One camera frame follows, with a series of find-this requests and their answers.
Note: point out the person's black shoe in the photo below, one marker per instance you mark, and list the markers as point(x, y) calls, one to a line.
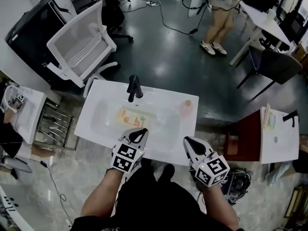
point(168, 171)

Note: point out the white table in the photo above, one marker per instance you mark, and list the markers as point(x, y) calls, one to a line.
point(262, 23)

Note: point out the black cabinet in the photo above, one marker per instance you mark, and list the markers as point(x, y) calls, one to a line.
point(31, 32)

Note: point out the small black faucet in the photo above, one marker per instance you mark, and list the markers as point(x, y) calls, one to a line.
point(291, 118)

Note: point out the white sink on steel rack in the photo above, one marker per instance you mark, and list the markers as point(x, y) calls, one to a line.
point(29, 119)

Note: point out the person's left forearm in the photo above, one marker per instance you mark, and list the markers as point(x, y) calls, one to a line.
point(101, 196)

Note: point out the brown wooden vanity cabinet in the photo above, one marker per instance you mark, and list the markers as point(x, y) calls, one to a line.
point(243, 136)

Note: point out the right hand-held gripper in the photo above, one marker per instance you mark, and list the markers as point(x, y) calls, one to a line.
point(211, 170)

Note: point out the black sink faucet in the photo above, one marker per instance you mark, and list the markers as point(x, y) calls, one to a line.
point(133, 88)

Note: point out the dark grey chair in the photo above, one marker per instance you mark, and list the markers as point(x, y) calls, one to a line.
point(279, 66)

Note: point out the black equipment backpack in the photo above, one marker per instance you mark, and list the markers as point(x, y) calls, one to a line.
point(238, 182)

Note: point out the white ceramic sink basin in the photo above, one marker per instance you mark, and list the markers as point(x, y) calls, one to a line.
point(101, 119)

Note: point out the person's black clothing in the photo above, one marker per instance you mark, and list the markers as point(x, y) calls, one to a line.
point(149, 208)

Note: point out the white sink on wooden vanity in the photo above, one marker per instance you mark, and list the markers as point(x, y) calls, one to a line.
point(279, 148)

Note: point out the white power strip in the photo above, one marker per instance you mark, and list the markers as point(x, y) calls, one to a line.
point(152, 3)

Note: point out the person's right forearm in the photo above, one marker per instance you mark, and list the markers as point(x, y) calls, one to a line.
point(220, 208)

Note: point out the wooden picture frame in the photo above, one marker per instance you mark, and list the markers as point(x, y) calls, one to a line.
point(288, 203)

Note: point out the white mesh office chair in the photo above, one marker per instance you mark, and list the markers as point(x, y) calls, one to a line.
point(81, 47)

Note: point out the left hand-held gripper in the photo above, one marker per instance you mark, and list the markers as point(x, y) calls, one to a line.
point(125, 157)

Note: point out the wooden stick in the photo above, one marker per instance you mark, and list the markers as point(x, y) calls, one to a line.
point(265, 117)

